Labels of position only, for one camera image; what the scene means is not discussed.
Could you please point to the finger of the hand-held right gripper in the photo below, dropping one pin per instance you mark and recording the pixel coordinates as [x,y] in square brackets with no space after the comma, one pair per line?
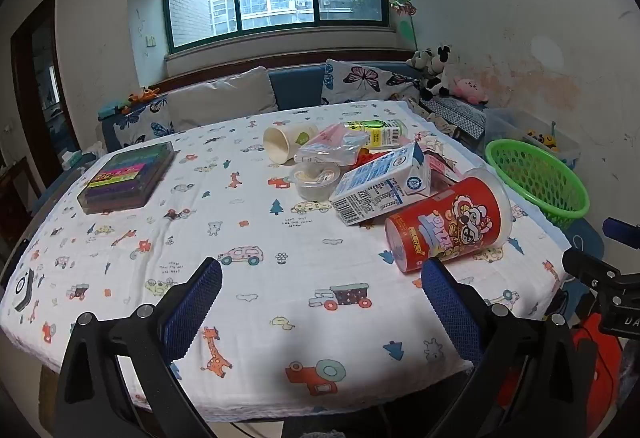
[585,264]
[622,230]

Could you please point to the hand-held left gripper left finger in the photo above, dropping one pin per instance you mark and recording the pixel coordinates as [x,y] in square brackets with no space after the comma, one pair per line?
[192,310]

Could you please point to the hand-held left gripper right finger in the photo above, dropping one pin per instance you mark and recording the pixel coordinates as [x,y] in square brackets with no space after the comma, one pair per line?
[452,313]

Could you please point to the green plastic basket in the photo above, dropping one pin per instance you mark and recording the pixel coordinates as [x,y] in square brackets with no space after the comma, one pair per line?
[550,207]

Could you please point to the red snack cup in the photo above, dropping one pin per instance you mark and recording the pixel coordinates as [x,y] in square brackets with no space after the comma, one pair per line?
[450,228]

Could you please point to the blue white milk carton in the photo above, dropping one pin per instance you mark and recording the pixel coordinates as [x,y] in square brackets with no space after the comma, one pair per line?
[375,190]

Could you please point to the pink package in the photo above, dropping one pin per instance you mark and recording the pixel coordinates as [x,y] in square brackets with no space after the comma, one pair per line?
[440,166]

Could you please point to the clear plastic bowl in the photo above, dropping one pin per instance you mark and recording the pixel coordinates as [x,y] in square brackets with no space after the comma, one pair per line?
[312,183]

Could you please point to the white paper cup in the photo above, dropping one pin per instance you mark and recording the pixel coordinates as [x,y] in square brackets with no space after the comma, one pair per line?
[285,141]

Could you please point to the clear plastic bag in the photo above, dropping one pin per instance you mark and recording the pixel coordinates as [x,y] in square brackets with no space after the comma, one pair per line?
[325,148]

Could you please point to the red plastic object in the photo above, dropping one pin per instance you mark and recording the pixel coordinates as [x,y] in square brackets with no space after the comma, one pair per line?
[597,368]

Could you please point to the printed blanket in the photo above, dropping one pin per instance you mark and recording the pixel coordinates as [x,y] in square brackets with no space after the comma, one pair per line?
[250,228]

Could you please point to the yellow toy truck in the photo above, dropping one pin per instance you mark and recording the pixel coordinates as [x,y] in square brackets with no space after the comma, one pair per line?
[531,135]
[550,141]

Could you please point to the colourful marker box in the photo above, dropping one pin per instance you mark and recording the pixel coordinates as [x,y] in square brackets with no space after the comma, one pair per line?
[125,178]

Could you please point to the clear storage box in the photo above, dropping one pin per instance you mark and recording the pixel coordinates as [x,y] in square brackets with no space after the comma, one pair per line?
[515,123]

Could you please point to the small white device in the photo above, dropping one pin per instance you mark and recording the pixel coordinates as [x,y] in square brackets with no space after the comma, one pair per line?
[22,290]

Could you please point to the beige patterned cloth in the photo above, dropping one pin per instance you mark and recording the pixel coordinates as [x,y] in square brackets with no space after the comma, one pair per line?
[440,122]

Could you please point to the tissue box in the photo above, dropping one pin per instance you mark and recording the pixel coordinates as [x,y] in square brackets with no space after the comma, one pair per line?
[75,159]

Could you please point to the small butterfly pillow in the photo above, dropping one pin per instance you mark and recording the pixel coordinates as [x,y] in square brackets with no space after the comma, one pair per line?
[145,123]

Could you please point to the blue white patterned mat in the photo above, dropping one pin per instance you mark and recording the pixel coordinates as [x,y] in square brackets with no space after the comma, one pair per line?
[460,116]

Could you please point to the pink plush toy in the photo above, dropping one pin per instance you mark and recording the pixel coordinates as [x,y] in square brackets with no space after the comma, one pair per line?
[470,90]

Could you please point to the beige pillow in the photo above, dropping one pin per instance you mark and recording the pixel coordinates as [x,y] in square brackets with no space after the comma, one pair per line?
[220,98]

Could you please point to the orange plush toy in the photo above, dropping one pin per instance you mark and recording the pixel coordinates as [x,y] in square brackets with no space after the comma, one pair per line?
[142,94]

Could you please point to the cow plush toy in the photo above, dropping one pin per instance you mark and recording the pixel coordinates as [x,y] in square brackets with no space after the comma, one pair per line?
[435,83]

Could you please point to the large butterfly pillow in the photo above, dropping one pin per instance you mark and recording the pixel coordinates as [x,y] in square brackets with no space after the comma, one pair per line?
[365,81]

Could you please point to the grey plush toy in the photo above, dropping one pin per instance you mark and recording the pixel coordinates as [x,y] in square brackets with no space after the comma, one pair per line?
[420,60]

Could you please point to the dark wooden door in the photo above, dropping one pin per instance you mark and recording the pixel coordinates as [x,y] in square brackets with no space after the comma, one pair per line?
[45,68]

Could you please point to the colourful pinwheel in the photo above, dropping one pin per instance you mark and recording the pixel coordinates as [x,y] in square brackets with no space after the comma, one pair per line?
[402,3]

